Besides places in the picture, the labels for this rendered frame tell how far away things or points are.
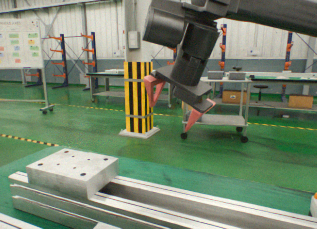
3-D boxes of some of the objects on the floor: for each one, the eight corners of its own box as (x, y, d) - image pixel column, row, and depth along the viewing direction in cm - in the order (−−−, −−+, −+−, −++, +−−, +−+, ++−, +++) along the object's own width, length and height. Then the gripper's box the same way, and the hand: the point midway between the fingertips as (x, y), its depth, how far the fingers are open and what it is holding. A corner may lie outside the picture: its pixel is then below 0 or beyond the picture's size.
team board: (-24, 114, 483) (-42, 17, 438) (-6, 109, 531) (-21, 21, 486) (44, 115, 476) (32, 16, 431) (56, 110, 524) (46, 20, 480)
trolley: (242, 131, 366) (247, 68, 343) (247, 143, 313) (254, 69, 290) (178, 128, 385) (179, 67, 361) (174, 138, 332) (175, 68, 309)
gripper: (235, 66, 41) (202, 129, 50) (173, 35, 46) (153, 97, 55) (221, 73, 36) (187, 143, 45) (154, 37, 41) (135, 106, 49)
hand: (170, 115), depth 49 cm, fingers open, 9 cm apart
